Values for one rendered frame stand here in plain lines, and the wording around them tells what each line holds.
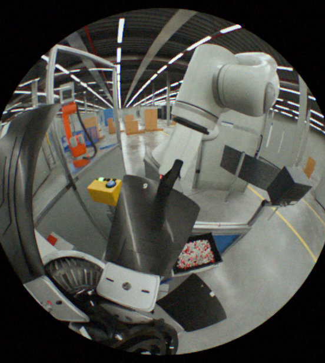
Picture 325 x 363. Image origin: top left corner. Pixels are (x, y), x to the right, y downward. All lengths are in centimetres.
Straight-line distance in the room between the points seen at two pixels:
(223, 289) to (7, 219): 155
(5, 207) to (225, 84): 28
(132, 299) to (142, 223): 14
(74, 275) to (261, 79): 40
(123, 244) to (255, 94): 28
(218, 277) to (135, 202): 138
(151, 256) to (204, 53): 33
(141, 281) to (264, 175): 183
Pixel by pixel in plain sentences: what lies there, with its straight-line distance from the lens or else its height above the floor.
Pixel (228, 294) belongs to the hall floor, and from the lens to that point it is 156.
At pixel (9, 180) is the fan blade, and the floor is 135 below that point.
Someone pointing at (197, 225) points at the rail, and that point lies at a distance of 63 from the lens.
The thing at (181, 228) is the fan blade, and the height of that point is 117.
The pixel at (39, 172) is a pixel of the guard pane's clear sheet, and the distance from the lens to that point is 82.
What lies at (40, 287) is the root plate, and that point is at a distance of 16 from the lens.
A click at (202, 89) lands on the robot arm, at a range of 18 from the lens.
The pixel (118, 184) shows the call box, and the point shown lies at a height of 107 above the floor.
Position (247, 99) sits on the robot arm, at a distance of 15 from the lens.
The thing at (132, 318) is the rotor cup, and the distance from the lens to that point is 15.
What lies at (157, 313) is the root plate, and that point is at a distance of 28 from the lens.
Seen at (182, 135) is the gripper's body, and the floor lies 133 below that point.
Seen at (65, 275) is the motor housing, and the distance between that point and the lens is 27.
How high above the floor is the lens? 137
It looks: 35 degrees down
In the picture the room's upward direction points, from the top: straight up
